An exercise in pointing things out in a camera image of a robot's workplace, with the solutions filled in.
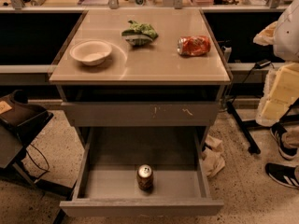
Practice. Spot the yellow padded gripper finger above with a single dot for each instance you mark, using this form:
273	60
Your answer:
266	36
281	90

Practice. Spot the orange soda can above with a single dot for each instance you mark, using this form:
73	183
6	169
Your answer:
144	177

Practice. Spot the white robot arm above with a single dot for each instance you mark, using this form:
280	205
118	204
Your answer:
286	36

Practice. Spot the crushed orange can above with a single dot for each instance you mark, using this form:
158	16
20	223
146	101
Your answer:
195	45

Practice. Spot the closed grey top drawer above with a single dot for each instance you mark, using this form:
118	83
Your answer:
119	114

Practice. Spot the grey drawer cabinet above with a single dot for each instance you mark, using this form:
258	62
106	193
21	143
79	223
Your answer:
151	73

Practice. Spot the open grey middle drawer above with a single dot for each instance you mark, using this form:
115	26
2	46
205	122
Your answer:
107	185

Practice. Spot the black power adapter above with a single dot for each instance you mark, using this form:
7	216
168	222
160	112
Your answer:
262	64

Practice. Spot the black sneaker far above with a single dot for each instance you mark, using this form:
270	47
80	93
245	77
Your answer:
288	140

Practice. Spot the black sneaker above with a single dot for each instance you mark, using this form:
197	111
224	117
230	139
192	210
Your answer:
284	175
288	140

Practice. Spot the black stand base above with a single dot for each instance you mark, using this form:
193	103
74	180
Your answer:
245	126

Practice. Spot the black sneaker near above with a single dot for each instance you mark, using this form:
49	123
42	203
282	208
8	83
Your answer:
284	175

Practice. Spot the green chip bag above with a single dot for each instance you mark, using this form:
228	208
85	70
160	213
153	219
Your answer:
139	34

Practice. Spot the white paper bowl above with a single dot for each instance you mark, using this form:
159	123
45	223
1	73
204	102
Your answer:
91	53

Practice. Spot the black chair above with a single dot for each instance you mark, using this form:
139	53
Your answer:
20	124

